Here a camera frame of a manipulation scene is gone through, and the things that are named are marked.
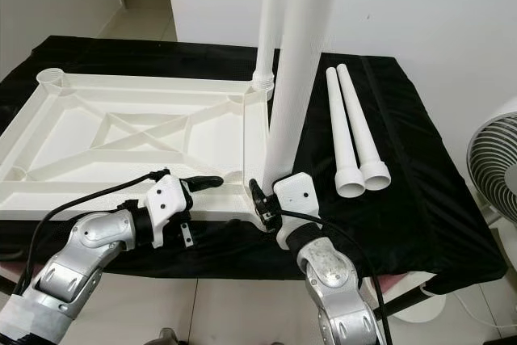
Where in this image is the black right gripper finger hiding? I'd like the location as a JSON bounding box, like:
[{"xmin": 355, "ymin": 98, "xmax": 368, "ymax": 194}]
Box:
[{"xmin": 246, "ymin": 176, "xmax": 267, "ymax": 218}]

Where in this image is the white plastic table top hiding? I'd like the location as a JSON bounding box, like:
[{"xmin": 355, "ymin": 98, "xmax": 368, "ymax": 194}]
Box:
[{"xmin": 0, "ymin": 68, "xmax": 280, "ymax": 225}]

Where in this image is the robot left leg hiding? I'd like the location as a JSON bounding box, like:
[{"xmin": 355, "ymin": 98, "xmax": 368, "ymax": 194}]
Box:
[{"xmin": 153, "ymin": 327, "xmax": 179, "ymax": 345}]

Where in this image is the black tablecloth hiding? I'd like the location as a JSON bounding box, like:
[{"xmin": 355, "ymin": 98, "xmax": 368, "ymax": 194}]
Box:
[{"xmin": 0, "ymin": 36, "xmax": 506, "ymax": 285}]

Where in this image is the white floor fan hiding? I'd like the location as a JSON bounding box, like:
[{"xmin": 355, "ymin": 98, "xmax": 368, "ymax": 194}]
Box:
[{"xmin": 466, "ymin": 95, "xmax": 517, "ymax": 229}]

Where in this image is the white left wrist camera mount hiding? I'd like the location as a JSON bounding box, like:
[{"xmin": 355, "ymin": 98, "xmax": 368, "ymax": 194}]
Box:
[{"xmin": 145, "ymin": 174, "xmax": 196, "ymax": 247}]

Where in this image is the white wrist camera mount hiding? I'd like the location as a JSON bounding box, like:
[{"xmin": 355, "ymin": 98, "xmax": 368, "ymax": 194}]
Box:
[
  {"xmin": 273, "ymin": 171, "xmax": 320, "ymax": 249},
  {"xmin": 145, "ymin": 174, "xmax": 196, "ymax": 247}
]

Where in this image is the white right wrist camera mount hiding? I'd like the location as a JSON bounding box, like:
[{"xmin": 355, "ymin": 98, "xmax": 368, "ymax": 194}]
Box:
[{"xmin": 273, "ymin": 171, "xmax": 320, "ymax": 249}]

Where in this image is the round extension cord reel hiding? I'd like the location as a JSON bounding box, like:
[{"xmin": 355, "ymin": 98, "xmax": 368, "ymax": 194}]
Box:
[{"xmin": 368, "ymin": 268, "xmax": 433, "ymax": 301}]

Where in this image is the black table frame leg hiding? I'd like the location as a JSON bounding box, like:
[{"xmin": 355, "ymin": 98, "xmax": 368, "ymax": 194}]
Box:
[{"xmin": 376, "ymin": 287, "xmax": 435, "ymax": 319}]

